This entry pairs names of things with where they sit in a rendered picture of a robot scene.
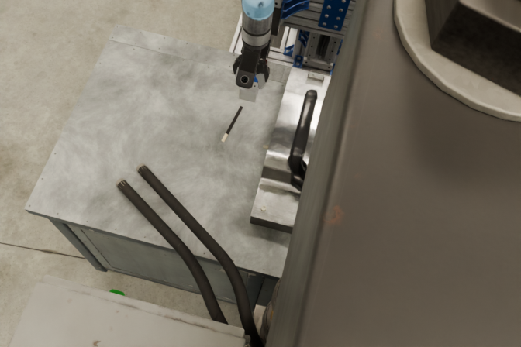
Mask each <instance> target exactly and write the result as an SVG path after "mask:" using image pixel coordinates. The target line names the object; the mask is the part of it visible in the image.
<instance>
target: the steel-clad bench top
mask: <svg viewBox="0 0 521 347"><path fill-rule="evenodd" d="M239 55H240V54H238V53H232V52H229V51H225V50H220V49H216V48H213V47H210V46H204V45H201V44H197V43H192V42H188V41H185V40H179V39H175V38H172V37H169V36H163V35H160V34H156V33H151V32H147V31H144V30H141V29H135V28H132V27H128V26H122V25H119V24H116V25H115V27H114V29H113V31H112V33H111V35H110V37H109V39H108V41H107V43H106V45H105V47H104V49H103V51H102V53H101V55H100V57H99V59H98V61H97V63H96V65H95V67H94V69H93V71H92V73H91V75H90V77H89V79H88V81H87V83H86V85H85V87H84V89H83V91H82V93H81V95H80V97H79V99H78V101H77V103H76V105H75V106H74V109H73V111H72V113H71V116H70V118H69V119H68V121H67V124H66V125H65V127H64V130H63V132H62V133H61V135H60V138H59V139H58V141H57V144H56V146H55V147H54V149H53V152H52V153H51V155H50V158H49V160H48V161H47V164H46V166H45V167H44V169H43V172H42V173H41V175H40V178H39V180H38V181H37V183H36V186H35V187H34V189H33V192H32V194H31V195H30V197H29V200H28V201H27V203H26V206H25V207H24V209H25V210H28V211H33V212H36V213H40V214H42V215H48V216H50V217H54V218H59V219H62V220H65V221H69V222H73V223H77V224H80V225H85V226H88V227H91V228H96V229H100V230H102V231H106V232H111V233H114V234H117V235H122V236H125V237H129V238H131V239H137V240H140V241H143V242H148V243H151V244H154V245H158V246H163V247H166V248H169V249H174V248H173V247H172V246H171V245H170V244H169V243H168V242H167V241H166V239H165V238H164V237H163V236H162V235H161V234H160V233H159V232H158V231H157V230H156V229H155V228H154V227H153V226H152V225H151V224H150V223H149V221H148V220H147V219H146V218H145V217H144V216H143V215H142V214H141V212H140V211H139V210H138V209H137V208H136V207H135V206H134V205H133V203H132V202H131V201H130V200H129V199H128V198H127V197H126V196H125V195H124V193H123V192H121V190H120V189H118V187H117V186H116V181H117V180H118V179H120V178H124V179H125V181H126V182H127V183H128V184H129V185H130V186H131V187H132V188H133V189H134V190H135V191H136V192H137V193H138V195H139V196H141V198H142V199H143V200H145V202H146V203H148V205H149V206H150V207H151V208H152V209H153V210H154V211H155V212H156V213H157V214H158V215H159V216H160V218H161V219H162V220H163V221H164V222H165V223H166V224H167V225H168V226H169V227H170V228H171V230H172V231H173V232H174V233H175V234H176V235H177V236H178V237H179V238H180V239H181V240H182V242H183V243H184V244H185V245H186V246H187V247H188V248H189V249H190V250H191V252H192V253H193V255H195V256H200V257H203V258H206V259H211V260H215V261H218V260H217V259H216V258H215V257H214V255H213V254H211V253H210V251H209V250H208V249H207V248H206V247H205V246H204V245H203V244H202V242H201V241H200V240H199V239H198V238H197V237H196V236H195V235H194V233H193V232H192V231H191V230H190V229H189V228H188V227H187V225H186V224H185V223H184V222H183V221H182V220H181V219H180V218H179V217H178V216H177V215H176V214H175V213H174V212H173V211H172V209H171V208H170V207H169V206H168V205H167V204H166V203H165V202H164V200H163V199H162V198H161V197H160V196H159V195H158V194H157V192H156V191H155V190H154V189H153V188H152V187H151V186H150V185H149V184H148V183H147V182H146V181H145V180H144V179H143V178H142V176H141V175H140V174H139V173H138V172H137V171H136V168H137V166H138V165H139V164H141V163H144V164H145V165H146V166H147V168H148V169H149V170H150V171H151V172H152V173H153V174H154V175H155V176H156V177H157V179H158V180H159V181H160V182H161V183H162V184H163V185H164V186H165V187H166V188H167V189H168V190H169V191H170V192H171V193H172V194H173V195H174V196H175V197H176V198H177V199H178V201H179V202H180V203H181V204H182V205H183V206H184V207H185V208H186V209H187V210H188V212H189V213H190V214H191V215H192V216H193V217H194V218H195V219H196V220H197V221H198V223H199V224H200V225H201V226H202V227H203V228H204V229H205V230H206V231H207V232H208V233H209V234H210V235H211V237H213V238H214V239H215V240H216V241H217V242H218V243H219V245H220V246H221V247H222V248H223V249H224V250H225V251H226V253H227V254H228V255H229V257H230V258H231V260H232V261H233V262H234V264H235V265H236V266H238V267H240V268H244V269H247V270H252V271H255V272H258V273H263V274H267V275H270V276H273V277H278V278H281V276H282V273H283V269H284V265H285V260H286V256H287V252H288V247H289V243H290V239H291V236H292V234H290V233H287V232H281V231H278V230H275V229H272V228H266V227H264V226H260V225H255V224H252V223H250V216H251V212H252V209H253V206H254V202H255V198H256V195H257V190H258V187H259V184H260V181H261V175H262V170H263V166H264V161H265V157H266V155H267V150H266V149H263V145H266V146H267V145H269V144H270V141H271V137H272V134H273V131H274V127H275V124H276V121H277V118H278V113H279V110H280V107H281V102H282V99H283V96H284V93H285V88H286V84H287V82H288V76H289V74H290V70H291V68H295V67H289V66H285V65H282V64H276V63H273V62H270V61H268V62H267V66H268V67H269V68H270V74H269V78H268V79H267V83H266V84H265V86H264V87H263V88H262V89H258V94H257V99H256V101H255V103H254V102H251V101H245V100H242V99H239V96H240V87H238V86H237V85H236V78H235V74H234V73H233V64H234V61H235V59H236V58H237V57H238V56H239ZM295 69H298V68H295ZM299 70H302V69H299ZM305 71H307V70H305ZM283 72H284V73H283ZM308 72H309V75H312V76H315V77H321V78H324V76H326V75H323V74H317V73H314V72H311V71H308ZM327 77H330V76H327ZM240 106H242V107H243V109H242V110H241V112H240V114H239V116H238V118H237V119H236V121H235V123H234V125H233V127H232V128H231V130H230V132H229V135H228V136H227V138H226V140H225V142H223V141H222V139H223V137H224V135H225V133H226V131H227V129H228V128H229V125H230V124H231V122H232V120H233V118H234V116H235V115H236V113H237V111H238V109H239V108H240Z"/></svg>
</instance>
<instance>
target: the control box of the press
mask: <svg viewBox="0 0 521 347"><path fill-rule="evenodd" d="M244 332H245V330H244V329H243V328H238V327H235V326H232V325H227V324H223V323H221V322H217V321H213V320H209V319H207V318H201V317H199V316H195V315H192V314H187V313H184V312H181V311H176V310H173V309H170V308H167V307H162V306H159V305H156V304H151V303H147V302H145V301H140V300H137V299H133V298H131V297H125V294H124V293H123V292H122V291H119V290H114V289H111V290H109V292H108V291H105V290H100V289H97V288H94V287H89V286H86V285H83V284H79V283H75V282H72V281H69V280H64V279H61V278H57V277H52V276H50V275H45V276H44V278H43V280H42V282H37V283H36V285H35V287H34V289H33V292H32V293H31V295H30V298H29V300H28V302H27V304H26V307H25V309H24V311H23V313H22V316H21V318H20V319H19V323H18V324H17V326H16V329H15V331H14V333H13V335H12V338H11V340H10V342H9V344H8V347H245V345H248V344H249V342H250V336H249V335H245V336H244V337H243V335H244Z"/></svg>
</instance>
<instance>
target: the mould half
mask: <svg viewBox="0 0 521 347"><path fill-rule="evenodd" d="M308 74H309V72H308V71H304V70H299V69H295V68H291V70H290V74H289V76H288V82H287V84H286V88H285V93H284V96H283V99H282V102H281V107H280V110H279V113H278V118H277V121H276V124H275V127H274V131H273V134H272V137H271V141H270V144H269V147H268V150H267V155H266V157H265V161H264V166H263V170H262V175H261V179H260V184H259V187H258V190H257V195H256V198H255V202H254V206H253V209H252V212H251V216H250V223H252V224H255V225H260V226H264V227H266V228H272V229H275V230H278V231H281V232H287V233H290V234H292V229H293V226H294V223H295V216H296V213H297V210H298V203H299V200H300V196H301V191H298V190H297V189H296V188H295V187H293V186H292V185H291V183H290V182H291V170H290V167H289V165H288V157H289V156H290V150H291V147H292V143H293V140H294V137H295V131H296V129H297V125H298V120H299V116H300V113H301V110H302V104H303V101H304V97H305V93H306V92H307V91H308V90H309V89H313V90H315V91H317V93H318V98H317V101H316V107H315V111H314V114H313V117H312V123H311V127H310V130H309V137H308V141H307V144H306V148H305V155H304V158H303V160H304V161H305V162H306V164H307V166H308V162H309V157H310V153H311V149H312V144H313V140H314V136H315V133H316V126H317V123H318V120H319V113H320V110H321V107H322V103H323V99H324V97H325V94H326V90H327V88H328V85H329V82H330V78H331V77H327V76H324V82H323V87H322V88H321V87H318V86H315V85H311V84H306V80H307V77H308ZM262 205H265V206H266V207H267V210H266V211H262V210H261V206H262Z"/></svg>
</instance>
